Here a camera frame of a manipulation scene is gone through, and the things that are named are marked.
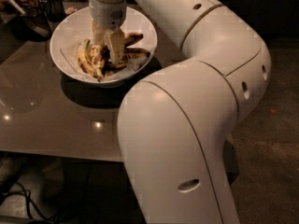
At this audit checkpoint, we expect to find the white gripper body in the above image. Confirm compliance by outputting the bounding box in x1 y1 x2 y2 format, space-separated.
89 0 127 29

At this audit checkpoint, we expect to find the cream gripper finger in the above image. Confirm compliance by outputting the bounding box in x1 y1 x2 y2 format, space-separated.
105 27 125 63
92 21 106 45

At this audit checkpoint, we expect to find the long spotted banana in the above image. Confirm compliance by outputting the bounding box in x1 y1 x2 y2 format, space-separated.
90 33 145 80

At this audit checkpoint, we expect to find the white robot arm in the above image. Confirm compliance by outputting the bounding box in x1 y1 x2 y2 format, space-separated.
89 0 271 224

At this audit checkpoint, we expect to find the dark spotted banana right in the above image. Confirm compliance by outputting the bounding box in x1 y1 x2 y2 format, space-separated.
124 48 150 59

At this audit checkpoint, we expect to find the yellow green banana left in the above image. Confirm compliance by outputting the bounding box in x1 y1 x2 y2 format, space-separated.
77 39 97 78

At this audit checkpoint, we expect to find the white ceramic bowl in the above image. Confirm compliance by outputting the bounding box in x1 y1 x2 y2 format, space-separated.
50 7 158 88

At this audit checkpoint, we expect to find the yellow banana in middle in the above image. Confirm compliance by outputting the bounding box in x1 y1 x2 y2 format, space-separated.
104 62 127 77

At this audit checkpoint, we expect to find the black mesh pen cup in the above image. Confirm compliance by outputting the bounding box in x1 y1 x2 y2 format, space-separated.
41 0 66 22

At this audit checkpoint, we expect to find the black mesh basket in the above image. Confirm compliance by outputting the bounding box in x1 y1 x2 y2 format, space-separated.
9 7 52 42

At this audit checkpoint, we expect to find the black floor cable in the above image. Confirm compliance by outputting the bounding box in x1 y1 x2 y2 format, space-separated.
0 180 82 224

